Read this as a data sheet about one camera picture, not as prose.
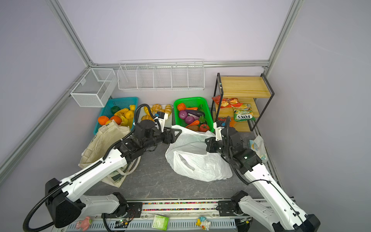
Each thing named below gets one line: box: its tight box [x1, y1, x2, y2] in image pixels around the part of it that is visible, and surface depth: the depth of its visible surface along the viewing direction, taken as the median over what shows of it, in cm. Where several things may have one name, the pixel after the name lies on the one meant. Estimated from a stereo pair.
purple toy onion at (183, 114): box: [178, 110, 188, 120], surface depth 111 cm
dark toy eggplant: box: [185, 109, 205, 117], surface depth 114 cm
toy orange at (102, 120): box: [97, 115, 110, 126], surface depth 101 cm
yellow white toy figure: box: [195, 216, 211, 232], surface depth 69 cm
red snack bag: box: [211, 95, 244, 109], surface depth 88 cm
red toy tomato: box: [199, 123, 210, 132], surface depth 103 cm
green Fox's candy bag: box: [233, 103, 257, 122], surface depth 93 cm
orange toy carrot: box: [185, 119, 200, 129], surface depth 107 cm
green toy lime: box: [110, 105, 122, 115], surface depth 117 cm
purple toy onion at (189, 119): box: [184, 116, 195, 125], surface depth 108 cm
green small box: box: [151, 214, 170, 232], surface depth 70 cm
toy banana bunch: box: [114, 108, 134, 129], surface depth 108 cm
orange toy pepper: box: [177, 102, 186, 112], surface depth 114 cm
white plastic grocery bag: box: [165, 125, 233, 182], surface depth 64 cm
